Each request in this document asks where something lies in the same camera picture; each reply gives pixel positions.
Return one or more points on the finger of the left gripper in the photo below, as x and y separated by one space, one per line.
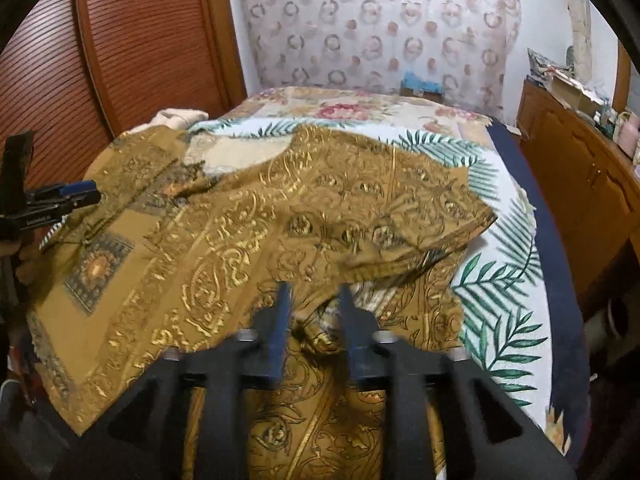
61 191
75 202

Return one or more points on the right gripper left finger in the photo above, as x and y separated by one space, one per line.
268 352

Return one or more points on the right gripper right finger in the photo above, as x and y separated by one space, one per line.
359 326

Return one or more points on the gold patterned brown garment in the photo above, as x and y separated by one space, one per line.
171 257

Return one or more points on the person's left hand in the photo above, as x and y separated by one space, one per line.
23 255

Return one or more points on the beige folded cloth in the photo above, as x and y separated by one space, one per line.
173 118

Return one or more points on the palm leaf bed sheet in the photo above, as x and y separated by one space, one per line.
500 284

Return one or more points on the floral bed quilt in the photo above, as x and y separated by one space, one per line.
359 106

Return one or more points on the navy blue mattress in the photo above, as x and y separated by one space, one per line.
570 366

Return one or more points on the blue item on box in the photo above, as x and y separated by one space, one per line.
412 85

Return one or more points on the wooden side cabinet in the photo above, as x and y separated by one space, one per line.
591 191

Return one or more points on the patterned cushion on cabinet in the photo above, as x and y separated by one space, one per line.
540 67

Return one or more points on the cardboard box on cabinet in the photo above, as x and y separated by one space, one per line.
574 97

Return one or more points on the pink thermos jug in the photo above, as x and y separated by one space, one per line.
628 136

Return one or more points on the cream tied window curtain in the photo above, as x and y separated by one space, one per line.
580 20

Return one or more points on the circle patterned wall curtain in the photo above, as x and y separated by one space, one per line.
461 45

